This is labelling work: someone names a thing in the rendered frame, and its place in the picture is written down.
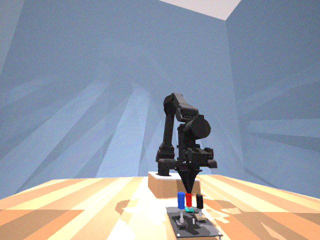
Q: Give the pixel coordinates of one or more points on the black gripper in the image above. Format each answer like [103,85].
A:
[187,171]

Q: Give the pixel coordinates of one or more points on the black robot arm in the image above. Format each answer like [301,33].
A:
[195,127]

